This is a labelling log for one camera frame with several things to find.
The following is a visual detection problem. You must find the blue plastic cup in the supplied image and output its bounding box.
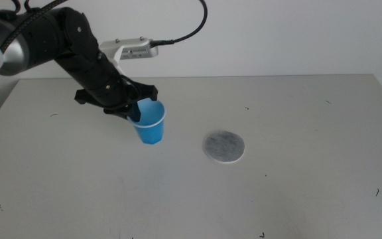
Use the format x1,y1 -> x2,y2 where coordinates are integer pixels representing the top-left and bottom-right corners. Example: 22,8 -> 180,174
127,98 -> 166,145

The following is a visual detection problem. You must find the round grey cup mat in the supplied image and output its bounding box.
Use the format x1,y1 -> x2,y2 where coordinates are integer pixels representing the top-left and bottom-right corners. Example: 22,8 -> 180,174
202,129 -> 246,164

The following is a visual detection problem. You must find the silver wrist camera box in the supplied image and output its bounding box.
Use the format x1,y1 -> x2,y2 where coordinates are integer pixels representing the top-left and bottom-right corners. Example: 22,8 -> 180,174
98,37 -> 160,76

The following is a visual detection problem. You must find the black camera cable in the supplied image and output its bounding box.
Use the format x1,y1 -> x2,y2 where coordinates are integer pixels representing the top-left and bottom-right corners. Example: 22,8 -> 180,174
150,0 -> 209,46

